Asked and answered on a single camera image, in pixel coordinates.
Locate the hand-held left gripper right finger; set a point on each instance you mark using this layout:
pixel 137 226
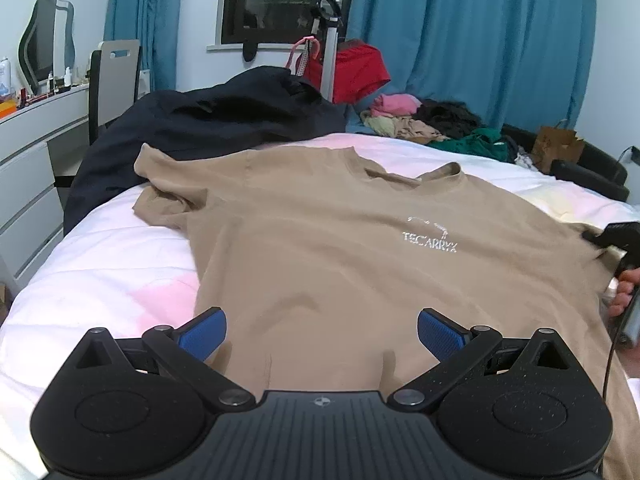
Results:
pixel 441 337

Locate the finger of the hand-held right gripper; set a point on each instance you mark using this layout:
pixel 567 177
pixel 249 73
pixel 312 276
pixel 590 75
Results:
pixel 611 236

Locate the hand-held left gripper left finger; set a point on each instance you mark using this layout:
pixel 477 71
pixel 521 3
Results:
pixel 202 337

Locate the tan t-shirt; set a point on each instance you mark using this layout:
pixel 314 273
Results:
pixel 320 280

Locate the silver clothes stand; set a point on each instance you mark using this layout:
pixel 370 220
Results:
pixel 326 40

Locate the person's right hand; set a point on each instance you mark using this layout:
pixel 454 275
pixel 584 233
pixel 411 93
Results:
pixel 625 294

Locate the black bench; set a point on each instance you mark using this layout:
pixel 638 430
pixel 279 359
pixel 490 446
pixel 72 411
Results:
pixel 595 167

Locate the white bed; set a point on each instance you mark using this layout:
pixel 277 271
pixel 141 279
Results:
pixel 115 280

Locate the brown paper bag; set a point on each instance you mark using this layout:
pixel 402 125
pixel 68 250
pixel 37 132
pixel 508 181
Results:
pixel 556 146

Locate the green cloth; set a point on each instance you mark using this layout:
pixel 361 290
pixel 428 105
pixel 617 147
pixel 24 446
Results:
pixel 475 144

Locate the black cloth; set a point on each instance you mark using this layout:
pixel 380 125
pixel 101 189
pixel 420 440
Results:
pixel 450 116

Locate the dark navy garment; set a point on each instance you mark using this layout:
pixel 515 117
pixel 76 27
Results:
pixel 200 125

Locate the beige cloth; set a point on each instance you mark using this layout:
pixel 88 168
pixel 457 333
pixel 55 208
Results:
pixel 400 127

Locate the pink cloth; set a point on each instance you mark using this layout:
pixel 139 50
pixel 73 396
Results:
pixel 395 104

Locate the white dresser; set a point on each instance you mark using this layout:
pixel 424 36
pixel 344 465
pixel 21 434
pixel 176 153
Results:
pixel 30 170

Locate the blue curtain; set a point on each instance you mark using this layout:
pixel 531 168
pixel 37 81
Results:
pixel 470 40
pixel 142 20

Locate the grey black chair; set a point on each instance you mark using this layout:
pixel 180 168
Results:
pixel 112 85

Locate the red garment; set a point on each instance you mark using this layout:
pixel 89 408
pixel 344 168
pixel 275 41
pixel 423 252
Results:
pixel 356 71

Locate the pink hanger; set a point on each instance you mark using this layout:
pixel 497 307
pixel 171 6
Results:
pixel 301 56

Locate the dark window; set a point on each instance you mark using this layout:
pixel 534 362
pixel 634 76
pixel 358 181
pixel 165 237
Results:
pixel 285 0

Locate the wavy frame mirror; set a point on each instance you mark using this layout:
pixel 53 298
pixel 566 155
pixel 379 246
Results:
pixel 42 40

